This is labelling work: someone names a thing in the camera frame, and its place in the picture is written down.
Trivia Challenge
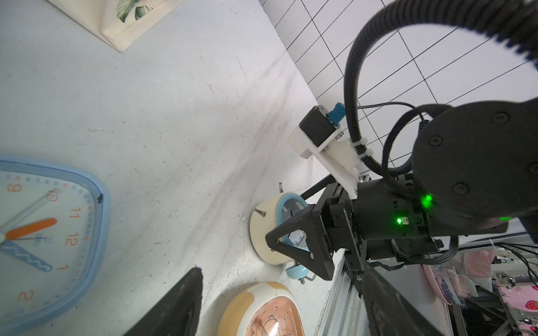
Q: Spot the blue twin-bell alarm clock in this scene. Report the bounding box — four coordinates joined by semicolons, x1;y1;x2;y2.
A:
249;182;318;286

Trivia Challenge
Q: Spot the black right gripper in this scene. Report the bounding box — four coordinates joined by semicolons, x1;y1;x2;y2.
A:
266;174;445;281

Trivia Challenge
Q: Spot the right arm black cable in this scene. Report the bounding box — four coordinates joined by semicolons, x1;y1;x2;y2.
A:
343;0;538;177

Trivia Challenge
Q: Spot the blue square alarm clock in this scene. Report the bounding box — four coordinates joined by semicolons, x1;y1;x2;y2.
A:
1;154;112;335

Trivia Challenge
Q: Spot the floral canvas tote bag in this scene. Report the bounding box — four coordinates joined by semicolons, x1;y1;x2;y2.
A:
50;0;182;53

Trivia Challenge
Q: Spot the orange cream round clock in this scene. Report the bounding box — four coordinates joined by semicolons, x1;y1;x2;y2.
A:
217;281;305;335

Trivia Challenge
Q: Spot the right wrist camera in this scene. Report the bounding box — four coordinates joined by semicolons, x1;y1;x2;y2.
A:
287;101;371;200

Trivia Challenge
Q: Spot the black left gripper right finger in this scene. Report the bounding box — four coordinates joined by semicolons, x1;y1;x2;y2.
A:
362;265;446;335

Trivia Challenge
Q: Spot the aluminium mounting rail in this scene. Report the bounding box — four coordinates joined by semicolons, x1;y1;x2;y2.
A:
315;252;371;336

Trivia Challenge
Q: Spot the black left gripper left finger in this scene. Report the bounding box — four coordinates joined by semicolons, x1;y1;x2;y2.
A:
126;267;203;336

